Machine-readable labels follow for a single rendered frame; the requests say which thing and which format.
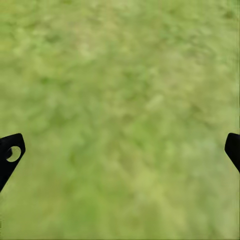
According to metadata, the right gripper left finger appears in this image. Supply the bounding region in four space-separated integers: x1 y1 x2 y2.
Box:
0 133 26 192

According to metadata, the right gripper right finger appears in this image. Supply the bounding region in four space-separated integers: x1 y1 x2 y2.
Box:
224 132 240 172

